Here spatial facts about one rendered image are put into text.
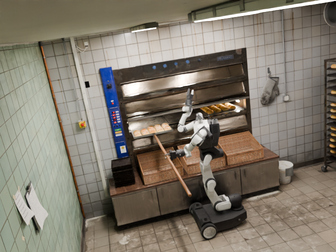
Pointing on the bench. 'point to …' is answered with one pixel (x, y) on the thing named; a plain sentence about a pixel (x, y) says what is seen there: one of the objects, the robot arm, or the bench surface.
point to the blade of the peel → (151, 133)
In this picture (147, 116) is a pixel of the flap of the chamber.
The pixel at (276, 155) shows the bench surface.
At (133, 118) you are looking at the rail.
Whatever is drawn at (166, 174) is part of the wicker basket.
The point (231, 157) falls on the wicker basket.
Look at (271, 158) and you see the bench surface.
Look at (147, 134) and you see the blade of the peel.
